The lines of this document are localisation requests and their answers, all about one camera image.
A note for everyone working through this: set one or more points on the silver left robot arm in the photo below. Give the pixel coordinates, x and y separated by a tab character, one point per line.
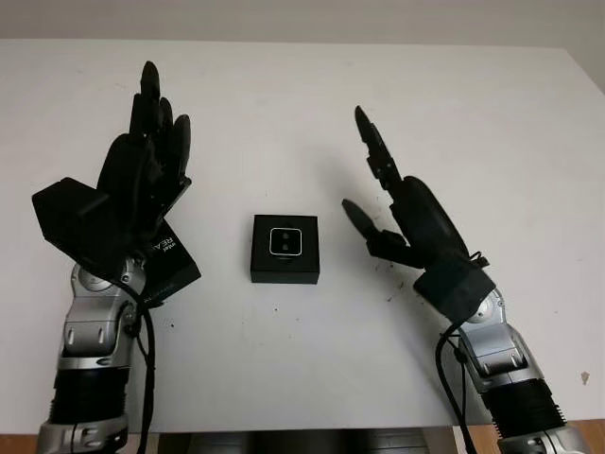
90	326

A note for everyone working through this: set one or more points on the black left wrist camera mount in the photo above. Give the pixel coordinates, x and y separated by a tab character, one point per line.
66	217

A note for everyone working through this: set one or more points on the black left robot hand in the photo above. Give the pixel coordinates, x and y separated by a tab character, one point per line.
127	189

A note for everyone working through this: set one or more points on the small square silver camera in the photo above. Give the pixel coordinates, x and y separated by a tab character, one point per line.
286	242

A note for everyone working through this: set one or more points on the black RealSense box lid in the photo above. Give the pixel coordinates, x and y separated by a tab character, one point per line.
182	272

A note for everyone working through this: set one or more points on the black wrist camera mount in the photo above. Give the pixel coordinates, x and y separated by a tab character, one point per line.
454	293
66	217

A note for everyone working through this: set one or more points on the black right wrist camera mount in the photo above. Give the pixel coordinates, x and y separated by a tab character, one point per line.
454	293

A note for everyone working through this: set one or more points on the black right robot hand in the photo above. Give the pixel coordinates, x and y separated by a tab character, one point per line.
425	222

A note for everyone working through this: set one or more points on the black camera box base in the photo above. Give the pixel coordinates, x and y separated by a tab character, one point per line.
309	236

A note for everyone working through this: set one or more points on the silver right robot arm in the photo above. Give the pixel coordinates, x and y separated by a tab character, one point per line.
496	345

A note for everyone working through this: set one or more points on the dark grey robot body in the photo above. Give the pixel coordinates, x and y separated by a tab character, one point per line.
302	444

